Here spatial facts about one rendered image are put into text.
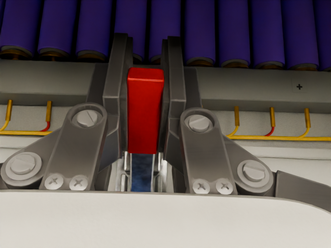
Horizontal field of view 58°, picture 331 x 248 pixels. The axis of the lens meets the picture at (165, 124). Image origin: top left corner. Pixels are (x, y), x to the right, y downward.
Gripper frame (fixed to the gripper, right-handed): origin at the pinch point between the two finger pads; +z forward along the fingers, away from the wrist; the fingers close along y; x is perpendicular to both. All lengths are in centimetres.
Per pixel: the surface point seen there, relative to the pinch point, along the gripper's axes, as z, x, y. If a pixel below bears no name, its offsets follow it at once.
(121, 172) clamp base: 0.4, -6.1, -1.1
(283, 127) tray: 3.1, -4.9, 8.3
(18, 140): 1.5, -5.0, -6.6
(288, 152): 1.4, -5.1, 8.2
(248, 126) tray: 3.1, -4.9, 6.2
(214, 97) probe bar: 2.7, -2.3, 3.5
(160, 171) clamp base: 0.5, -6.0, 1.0
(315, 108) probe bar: 3.4, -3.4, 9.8
